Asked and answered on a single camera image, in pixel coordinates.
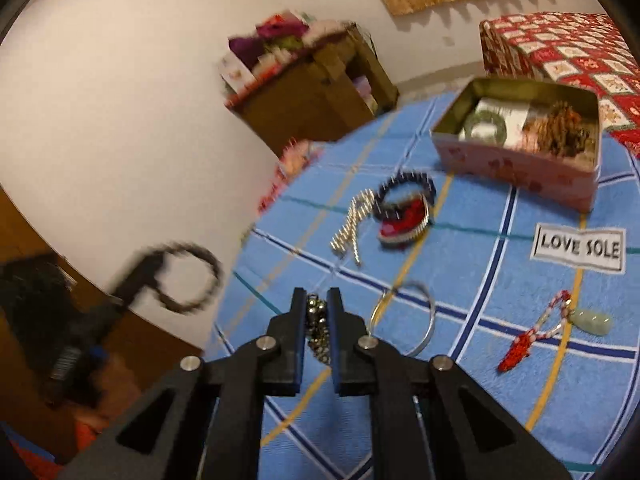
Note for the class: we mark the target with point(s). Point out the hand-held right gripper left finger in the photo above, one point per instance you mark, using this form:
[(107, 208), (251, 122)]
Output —
[(299, 360)]

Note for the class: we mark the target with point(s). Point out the green jade bangle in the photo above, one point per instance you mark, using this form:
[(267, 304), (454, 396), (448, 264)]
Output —
[(487, 119)]

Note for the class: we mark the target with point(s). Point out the red patterned bed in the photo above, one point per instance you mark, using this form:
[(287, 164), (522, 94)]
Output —
[(575, 50)]

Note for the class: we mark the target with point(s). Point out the white cardboard box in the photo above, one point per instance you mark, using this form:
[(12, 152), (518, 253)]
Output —
[(235, 72)]

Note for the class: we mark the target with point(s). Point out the brown wooden desk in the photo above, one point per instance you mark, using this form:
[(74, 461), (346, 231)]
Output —
[(300, 105)]

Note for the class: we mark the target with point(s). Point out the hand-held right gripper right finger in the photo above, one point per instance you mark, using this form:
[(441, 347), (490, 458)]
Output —
[(337, 360)]

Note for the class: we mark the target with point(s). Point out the red bangle with rhinestones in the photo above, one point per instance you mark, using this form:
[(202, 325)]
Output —
[(400, 222)]

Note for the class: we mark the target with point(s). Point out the blue plaid blanket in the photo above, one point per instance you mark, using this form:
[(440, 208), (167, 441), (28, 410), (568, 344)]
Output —
[(450, 270)]

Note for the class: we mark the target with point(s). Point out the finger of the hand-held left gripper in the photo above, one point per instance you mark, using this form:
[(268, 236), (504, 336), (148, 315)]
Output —
[(140, 275)]

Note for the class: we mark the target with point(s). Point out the person's left forearm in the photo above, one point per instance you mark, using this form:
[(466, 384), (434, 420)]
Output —
[(45, 447)]

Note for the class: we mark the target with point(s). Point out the pink tin box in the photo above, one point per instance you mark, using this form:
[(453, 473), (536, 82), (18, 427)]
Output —
[(500, 170)]

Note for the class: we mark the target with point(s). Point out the white card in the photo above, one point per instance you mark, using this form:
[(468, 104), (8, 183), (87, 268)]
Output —
[(515, 107)]

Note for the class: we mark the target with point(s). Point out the pile of clothes on desk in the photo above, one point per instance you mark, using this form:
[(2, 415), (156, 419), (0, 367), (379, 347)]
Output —
[(270, 35)]

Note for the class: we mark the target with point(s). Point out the thin silver bangle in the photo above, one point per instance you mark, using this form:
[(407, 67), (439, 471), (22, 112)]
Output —
[(432, 317)]

